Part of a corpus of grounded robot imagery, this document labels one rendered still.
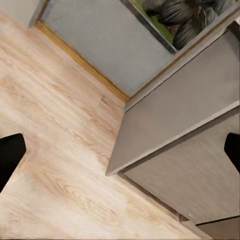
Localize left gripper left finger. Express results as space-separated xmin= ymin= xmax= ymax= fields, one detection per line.
xmin=0 ymin=133 xmax=26 ymax=193

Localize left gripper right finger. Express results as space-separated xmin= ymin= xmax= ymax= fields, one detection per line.
xmin=224 ymin=132 xmax=240 ymax=173

